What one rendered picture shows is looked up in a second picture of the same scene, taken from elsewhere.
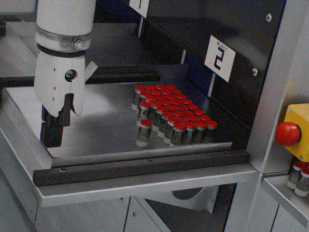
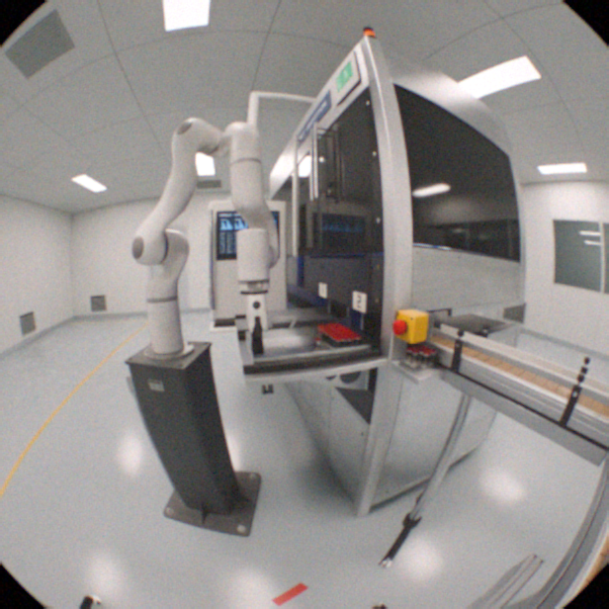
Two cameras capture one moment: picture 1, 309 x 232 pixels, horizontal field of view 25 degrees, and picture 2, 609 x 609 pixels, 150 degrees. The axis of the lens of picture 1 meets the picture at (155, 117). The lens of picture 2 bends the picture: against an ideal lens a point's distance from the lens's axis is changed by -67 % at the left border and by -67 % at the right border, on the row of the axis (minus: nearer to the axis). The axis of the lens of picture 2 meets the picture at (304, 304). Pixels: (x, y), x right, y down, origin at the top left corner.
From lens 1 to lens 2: 0.53 m
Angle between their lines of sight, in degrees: 21
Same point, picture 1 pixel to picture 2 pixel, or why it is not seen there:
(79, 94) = (263, 316)
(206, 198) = (362, 382)
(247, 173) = (381, 361)
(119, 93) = (310, 331)
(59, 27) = (245, 276)
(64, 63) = (251, 298)
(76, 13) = (253, 266)
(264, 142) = (389, 339)
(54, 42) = (244, 286)
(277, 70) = (388, 294)
